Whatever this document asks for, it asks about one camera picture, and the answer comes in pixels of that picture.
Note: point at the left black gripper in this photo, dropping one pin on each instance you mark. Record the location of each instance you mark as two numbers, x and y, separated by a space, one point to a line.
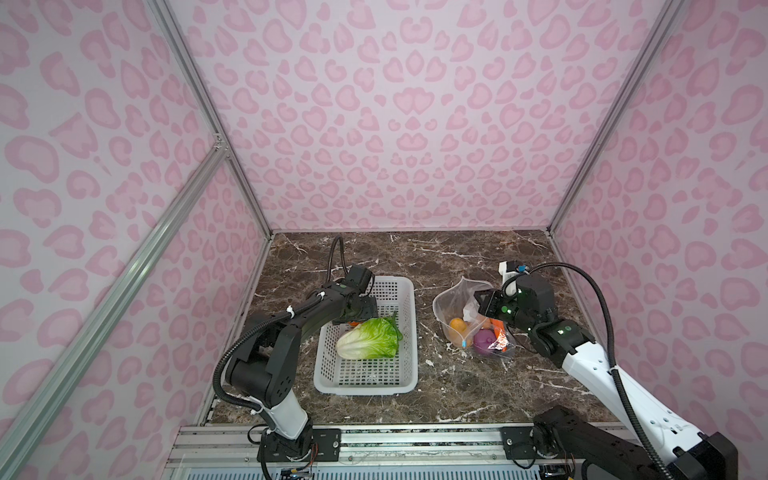
370 308

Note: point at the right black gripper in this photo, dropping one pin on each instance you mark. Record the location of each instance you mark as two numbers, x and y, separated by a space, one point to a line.
488 307

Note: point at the orange carrot toy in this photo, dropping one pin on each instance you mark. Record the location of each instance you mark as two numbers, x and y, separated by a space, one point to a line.
501 341

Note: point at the green lettuce toy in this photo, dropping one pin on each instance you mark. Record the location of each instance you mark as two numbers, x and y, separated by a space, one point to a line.
376 338

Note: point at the purple onion toy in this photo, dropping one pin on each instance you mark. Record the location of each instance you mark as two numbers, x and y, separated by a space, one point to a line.
483 341

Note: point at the white perforated plastic basket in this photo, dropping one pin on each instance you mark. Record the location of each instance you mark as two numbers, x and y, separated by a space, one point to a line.
334 375

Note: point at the clear zip top bag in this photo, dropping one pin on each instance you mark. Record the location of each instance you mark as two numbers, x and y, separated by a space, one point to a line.
458 302

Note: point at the yellow potato toy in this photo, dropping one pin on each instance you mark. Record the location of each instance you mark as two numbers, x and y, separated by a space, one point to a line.
458 325

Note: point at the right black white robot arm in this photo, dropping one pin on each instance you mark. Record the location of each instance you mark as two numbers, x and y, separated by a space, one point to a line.
666 445

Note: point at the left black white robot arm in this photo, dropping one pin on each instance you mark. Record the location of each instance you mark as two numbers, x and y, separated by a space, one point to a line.
258 371

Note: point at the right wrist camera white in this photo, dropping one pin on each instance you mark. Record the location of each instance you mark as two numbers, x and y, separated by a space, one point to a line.
510 271

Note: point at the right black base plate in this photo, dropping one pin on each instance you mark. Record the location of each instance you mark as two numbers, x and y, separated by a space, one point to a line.
516 443

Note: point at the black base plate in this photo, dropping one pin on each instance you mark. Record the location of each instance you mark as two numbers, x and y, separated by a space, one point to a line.
316 444
516 443

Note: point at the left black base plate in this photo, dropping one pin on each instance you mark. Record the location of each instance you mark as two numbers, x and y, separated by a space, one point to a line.
316 444

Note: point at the aluminium front rail frame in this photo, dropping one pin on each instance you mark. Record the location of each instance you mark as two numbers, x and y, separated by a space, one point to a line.
405 451

